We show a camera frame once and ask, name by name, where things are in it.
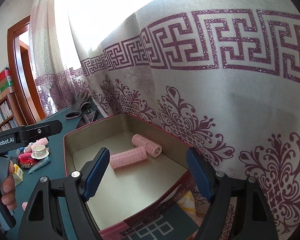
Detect red snack packet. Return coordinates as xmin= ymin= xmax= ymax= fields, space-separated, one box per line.
xmin=18 ymin=153 xmax=37 ymax=168

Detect grey-blue tube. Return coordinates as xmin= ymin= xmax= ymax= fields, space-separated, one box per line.
xmin=28 ymin=156 xmax=51 ymax=174

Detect yellow white medicine box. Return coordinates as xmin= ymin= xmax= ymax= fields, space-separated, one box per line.
xmin=13 ymin=164 xmax=24 ymax=186

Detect pink hair roller front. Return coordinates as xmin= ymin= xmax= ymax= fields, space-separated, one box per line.
xmin=110 ymin=146 xmax=147 ymax=170

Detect person's left hand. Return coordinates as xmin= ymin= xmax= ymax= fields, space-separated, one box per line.
xmin=1 ymin=161 xmax=17 ymax=210

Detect pink hair roller small left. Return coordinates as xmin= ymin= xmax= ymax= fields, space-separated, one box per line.
xmin=31 ymin=138 xmax=49 ymax=147

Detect wooden bookshelf with books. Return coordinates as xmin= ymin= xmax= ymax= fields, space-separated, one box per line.
xmin=0 ymin=93 xmax=26 ymax=132

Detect stacked coloured boxes on shelf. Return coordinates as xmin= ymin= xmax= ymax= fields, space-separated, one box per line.
xmin=0 ymin=68 xmax=15 ymax=100

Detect black smartphone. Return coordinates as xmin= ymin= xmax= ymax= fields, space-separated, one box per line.
xmin=76 ymin=110 xmax=98 ymax=129

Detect grey glove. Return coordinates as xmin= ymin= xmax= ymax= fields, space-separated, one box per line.
xmin=65 ymin=92 xmax=91 ymax=120

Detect red biscuit tin box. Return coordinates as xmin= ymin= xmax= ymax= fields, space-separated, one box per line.
xmin=64 ymin=114 xmax=194 ymax=239

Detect patterned purple white curtain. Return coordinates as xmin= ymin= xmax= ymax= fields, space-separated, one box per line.
xmin=30 ymin=0 xmax=300 ymax=239

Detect wooden door frame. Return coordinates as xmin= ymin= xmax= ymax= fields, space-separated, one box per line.
xmin=7 ymin=16 xmax=45 ymax=125

